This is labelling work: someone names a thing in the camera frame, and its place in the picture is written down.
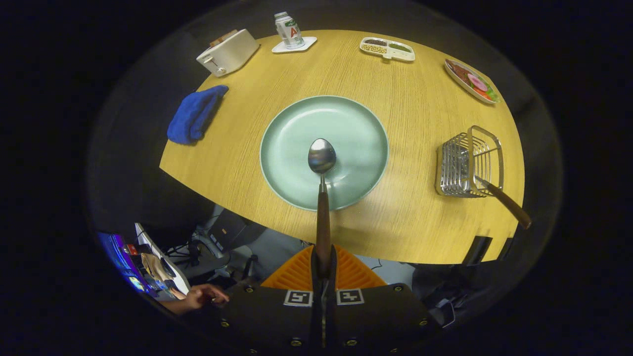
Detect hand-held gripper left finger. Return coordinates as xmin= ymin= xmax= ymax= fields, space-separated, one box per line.
xmin=218 ymin=245 xmax=324 ymax=356

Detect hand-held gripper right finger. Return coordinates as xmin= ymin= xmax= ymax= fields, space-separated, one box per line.
xmin=323 ymin=245 xmax=432 ymax=356

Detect spoon with wooden handle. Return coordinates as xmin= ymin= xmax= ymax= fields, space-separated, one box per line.
xmin=308 ymin=138 xmax=337 ymax=277

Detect fork with wooden handle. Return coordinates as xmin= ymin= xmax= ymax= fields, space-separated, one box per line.
xmin=476 ymin=176 xmax=533 ymax=230

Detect black computer case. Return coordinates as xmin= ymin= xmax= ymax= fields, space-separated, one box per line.
xmin=210 ymin=209 xmax=249 ymax=251

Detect laptop with bright screen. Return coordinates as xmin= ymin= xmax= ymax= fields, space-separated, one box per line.
xmin=97 ymin=222 xmax=191 ymax=300

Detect pale green plate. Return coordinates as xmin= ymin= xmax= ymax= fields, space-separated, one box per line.
xmin=260 ymin=95 xmax=390 ymax=212

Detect blue folded cloth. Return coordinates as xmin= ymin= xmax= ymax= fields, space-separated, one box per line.
xmin=167 ymin=85 xmax=229 ymax=145

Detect white food plate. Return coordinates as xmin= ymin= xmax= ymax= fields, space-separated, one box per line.
xmin=444 ymin=58 xmax=500 ymax=105

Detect brown meat slice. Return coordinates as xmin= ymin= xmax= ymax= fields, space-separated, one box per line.
xmin=451 ymin=63 xmax=474 ymax=83

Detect white toaster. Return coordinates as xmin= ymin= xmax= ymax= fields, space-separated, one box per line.
xmin=196 ymin=29 xmax=260 ymax=78

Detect white divided bean dish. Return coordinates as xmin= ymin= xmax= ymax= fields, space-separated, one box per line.
xmin=360 ymin=37 xmax=416 ymax=62

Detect white square coaster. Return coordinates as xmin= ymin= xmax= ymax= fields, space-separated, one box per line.
xmin=271 ymin=37 xmax=317 ymax=54

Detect toast slices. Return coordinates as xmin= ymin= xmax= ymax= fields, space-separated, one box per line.
xmin=209 ymin=29 xmax=239 ymax=47

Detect small white drink bottle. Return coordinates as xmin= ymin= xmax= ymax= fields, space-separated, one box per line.
xmin=274 ymin=12 xmax=306 ymax=49

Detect metal wire basket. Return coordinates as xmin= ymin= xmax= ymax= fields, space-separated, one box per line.
xmin=435 ymin=125 xmax=505 ymax=198

